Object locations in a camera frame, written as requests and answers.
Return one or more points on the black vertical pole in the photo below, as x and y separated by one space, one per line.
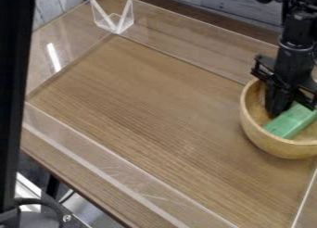
16 20

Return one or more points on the green rectangular block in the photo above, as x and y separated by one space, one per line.
290 122

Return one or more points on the clear acrylic tray wall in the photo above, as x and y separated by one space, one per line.
133 119

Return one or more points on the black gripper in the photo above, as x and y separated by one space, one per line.
286 75

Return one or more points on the black table leg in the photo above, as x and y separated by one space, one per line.
52 187

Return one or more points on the light wooden bowl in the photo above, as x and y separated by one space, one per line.
300 147

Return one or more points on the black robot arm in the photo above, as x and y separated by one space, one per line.
300 22

